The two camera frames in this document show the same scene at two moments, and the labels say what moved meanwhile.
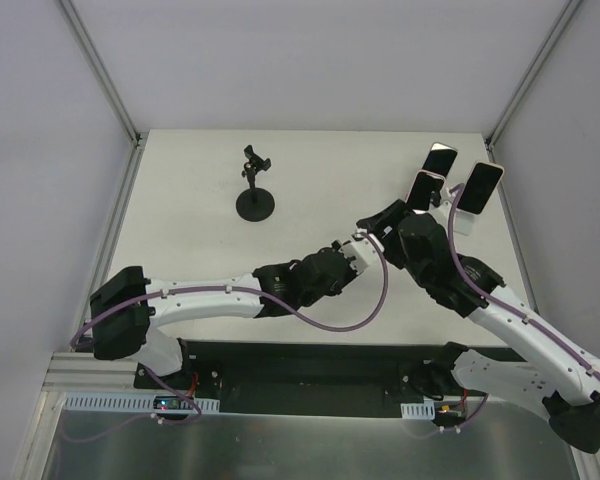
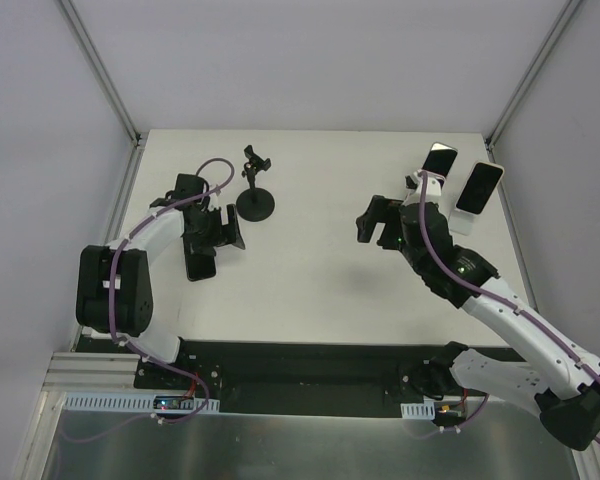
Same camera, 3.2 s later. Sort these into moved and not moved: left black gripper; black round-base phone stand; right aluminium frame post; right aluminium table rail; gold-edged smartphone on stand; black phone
Moved: left black gripper; black phone
Not moved: black round-base phone stand; right aluminium table rail; right aluminium frame post; gold-edged smartphone on stand
